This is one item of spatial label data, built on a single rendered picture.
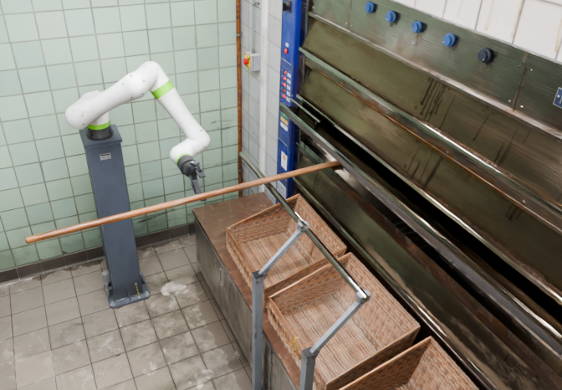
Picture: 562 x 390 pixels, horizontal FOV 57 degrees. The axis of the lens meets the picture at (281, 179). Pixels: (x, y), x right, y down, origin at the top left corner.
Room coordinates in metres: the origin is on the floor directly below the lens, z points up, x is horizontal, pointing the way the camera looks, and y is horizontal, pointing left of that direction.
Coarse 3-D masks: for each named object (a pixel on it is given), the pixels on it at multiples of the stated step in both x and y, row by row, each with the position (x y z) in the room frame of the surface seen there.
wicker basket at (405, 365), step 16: (416, 352) 1.48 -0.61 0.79; (432, 352) 1.47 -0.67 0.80; (384, 368) 1.41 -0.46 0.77; (400, 368) 1.45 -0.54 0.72; (416, 368) 1.49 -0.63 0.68; (432, 368) 1.43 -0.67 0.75; (448, 368) 1.39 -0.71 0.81; (352, 384) 1.34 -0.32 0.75; (368, 384) 1.38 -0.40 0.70; (384, 384) 1.42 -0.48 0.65; (400, 384) 1.46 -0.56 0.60; (416, 384) 1.45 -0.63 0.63; (432, 384) 1.39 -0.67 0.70; (448, 384) 1.35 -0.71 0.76; (464, 384) 1.31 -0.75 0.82
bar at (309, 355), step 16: (272, 192) 2.10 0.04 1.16; (288, 208) 1.96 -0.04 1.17; (304, 224) 1.84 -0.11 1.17; (288, 240) 1.83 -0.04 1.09; (256, 272) 1.76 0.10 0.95; (256, 288) 1.73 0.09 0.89; (352, 288) 1.47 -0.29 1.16; (256, 304) 1.73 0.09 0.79; (256, 320) 1.73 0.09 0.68; (256, 336) 1.73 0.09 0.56; (256, 352) 1.73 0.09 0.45; (304, 352) 1.32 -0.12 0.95; (256, 368) 1.73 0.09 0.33; (304, 368) 1.31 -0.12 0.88; (256, 384) 1.73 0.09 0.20; (304, 384) 1.30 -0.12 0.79
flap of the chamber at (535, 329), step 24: (312, 120) 2.44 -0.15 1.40; (336, 144) 2.17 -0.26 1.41; (384, 168) 1.99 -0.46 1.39; (408, 192) 1.79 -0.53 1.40; (408, 216) 1.59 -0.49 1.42; (432, 216) 1.63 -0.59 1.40; (432, 240) 1.46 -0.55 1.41; (456, 240) 1.47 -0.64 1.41; (480, 264) 1.34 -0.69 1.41; (504, 264) 1.37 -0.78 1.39; (528, 288) 1.25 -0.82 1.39; (552, 312) 1.14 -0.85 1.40
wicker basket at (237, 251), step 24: (264, 216) 2.47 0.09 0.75; (288, 216) 2.54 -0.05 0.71; (312, 216) 2.40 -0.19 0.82; (264, 240) 2.44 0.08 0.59; (336, 240) 2.17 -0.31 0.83; (240, 264) 2.17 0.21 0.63; (264, 264) 2.23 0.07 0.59; (288, 264) 2.23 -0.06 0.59; (312, 264) 2.00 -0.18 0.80; (264, 288) 1.89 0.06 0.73
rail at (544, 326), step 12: (288, 108) 2.50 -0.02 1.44; (300, 120) 2.37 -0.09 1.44; (312, 132) 2.25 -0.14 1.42; (360, 168) 1.90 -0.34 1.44; (372, 180) 1.81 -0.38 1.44; (384, 192) 1.73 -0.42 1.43; (396, 204) 1.66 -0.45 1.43; (432, 228) 1.49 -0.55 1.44; (444, 240) 1.43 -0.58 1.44; (456, 252) 1.37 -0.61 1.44; (468, 264) 1.31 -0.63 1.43; (480, 276) 1.26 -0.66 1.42; (504, 288) 1.20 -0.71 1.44; (516, 300) 1.14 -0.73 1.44; (528, 312) 1.10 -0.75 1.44; (540, 324) 1.06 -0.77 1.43; (552, 336) 1.02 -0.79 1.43
